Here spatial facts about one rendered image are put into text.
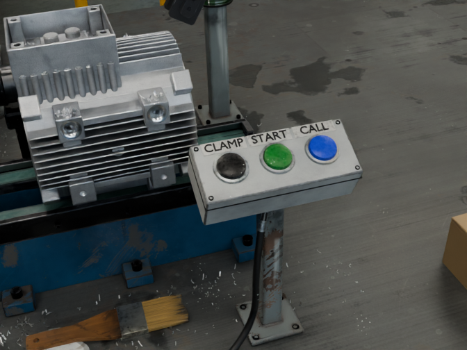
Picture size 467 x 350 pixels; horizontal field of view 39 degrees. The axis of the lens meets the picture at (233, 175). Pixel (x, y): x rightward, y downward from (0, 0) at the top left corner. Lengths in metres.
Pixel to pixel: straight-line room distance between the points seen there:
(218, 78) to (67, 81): 0.48
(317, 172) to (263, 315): 0.24
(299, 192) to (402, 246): 0.34
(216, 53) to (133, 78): 0.40
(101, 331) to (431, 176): 0.59
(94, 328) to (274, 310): 0.23
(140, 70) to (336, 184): 0.28
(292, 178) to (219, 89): 0.58
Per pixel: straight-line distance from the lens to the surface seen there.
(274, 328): 0.85
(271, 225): 0.74
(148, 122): 0.78
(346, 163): 0.69
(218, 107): 1.24
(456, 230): 0.93
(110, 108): 0.79
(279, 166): 0.67
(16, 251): 0.90
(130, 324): 0.87
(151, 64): 0.81
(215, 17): 1.17
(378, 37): 1.61
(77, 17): 0.87
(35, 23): 0.86
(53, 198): 0.84
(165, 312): 0.88
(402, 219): 1.04
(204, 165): 0.67
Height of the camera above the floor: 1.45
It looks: 36 degrees down
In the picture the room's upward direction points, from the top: 2 degrees counter-clockwise
